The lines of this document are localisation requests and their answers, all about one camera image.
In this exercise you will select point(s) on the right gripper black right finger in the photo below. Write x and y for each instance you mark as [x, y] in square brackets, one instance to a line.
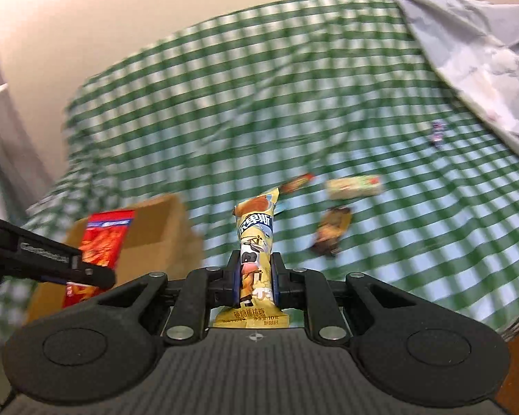
[408, 347]

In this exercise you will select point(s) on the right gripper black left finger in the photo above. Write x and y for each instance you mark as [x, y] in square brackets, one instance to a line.
[98, 349]

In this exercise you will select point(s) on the red cracker packet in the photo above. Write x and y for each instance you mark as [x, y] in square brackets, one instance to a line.
[100, 245]

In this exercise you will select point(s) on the dark brown cracker packet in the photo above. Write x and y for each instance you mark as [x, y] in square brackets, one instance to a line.
[333, 226]

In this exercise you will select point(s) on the white green nougat bar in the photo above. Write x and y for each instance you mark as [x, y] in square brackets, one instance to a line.
[353, 187]

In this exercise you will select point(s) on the small orange brown candy bar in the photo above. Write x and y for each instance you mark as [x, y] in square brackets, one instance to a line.
[296, 183]

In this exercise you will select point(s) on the yellow wafer packet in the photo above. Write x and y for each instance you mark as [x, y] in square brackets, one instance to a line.
[256, 308]

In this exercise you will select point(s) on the small purple candy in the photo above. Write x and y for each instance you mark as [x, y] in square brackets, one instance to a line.
[437, 133]

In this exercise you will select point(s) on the grey curtain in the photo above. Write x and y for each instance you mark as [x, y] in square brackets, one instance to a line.
[23, 176]

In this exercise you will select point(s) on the open cardboard box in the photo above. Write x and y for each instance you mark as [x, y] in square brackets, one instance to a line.
[159, 239]

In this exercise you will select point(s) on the green checkered sofa cover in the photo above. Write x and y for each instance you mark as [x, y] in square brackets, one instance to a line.
[239, 104]

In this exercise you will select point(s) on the grey white crumpled cloth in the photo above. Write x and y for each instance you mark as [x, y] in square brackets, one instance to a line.
[474, 47]

